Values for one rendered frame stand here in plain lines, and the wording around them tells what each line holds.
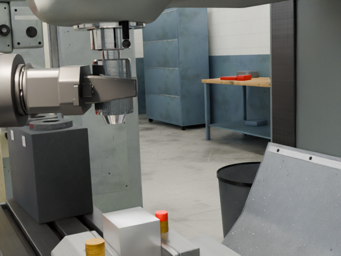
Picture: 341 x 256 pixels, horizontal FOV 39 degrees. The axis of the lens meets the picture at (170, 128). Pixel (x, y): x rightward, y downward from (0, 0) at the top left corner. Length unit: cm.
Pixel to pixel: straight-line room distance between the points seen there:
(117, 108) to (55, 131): 44
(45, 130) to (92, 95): 47
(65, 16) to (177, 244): 29
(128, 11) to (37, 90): 14
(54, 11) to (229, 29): 730
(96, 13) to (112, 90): 9
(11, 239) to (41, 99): 46
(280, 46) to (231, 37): 686
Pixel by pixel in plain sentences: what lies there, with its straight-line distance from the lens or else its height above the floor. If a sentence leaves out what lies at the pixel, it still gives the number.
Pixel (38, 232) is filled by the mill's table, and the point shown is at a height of 94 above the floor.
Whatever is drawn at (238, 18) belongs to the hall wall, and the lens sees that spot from 759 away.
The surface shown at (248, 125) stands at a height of 24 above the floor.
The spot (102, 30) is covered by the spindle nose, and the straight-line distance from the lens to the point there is 57.
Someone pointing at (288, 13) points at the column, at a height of 133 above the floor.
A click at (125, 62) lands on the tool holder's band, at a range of 58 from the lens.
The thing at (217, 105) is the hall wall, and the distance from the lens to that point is 815.
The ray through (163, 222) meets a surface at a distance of 62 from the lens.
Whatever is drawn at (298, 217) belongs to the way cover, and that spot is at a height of 100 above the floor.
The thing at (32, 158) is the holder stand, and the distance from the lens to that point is 100.
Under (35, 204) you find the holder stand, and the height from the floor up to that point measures 98.
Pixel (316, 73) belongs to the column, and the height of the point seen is 123.
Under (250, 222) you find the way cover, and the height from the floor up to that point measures 96.
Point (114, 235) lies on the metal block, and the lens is 58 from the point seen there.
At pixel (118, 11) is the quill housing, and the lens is 53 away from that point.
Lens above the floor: 127
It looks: 9 degrees down
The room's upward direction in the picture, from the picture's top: 2 degrees counter-clockwise
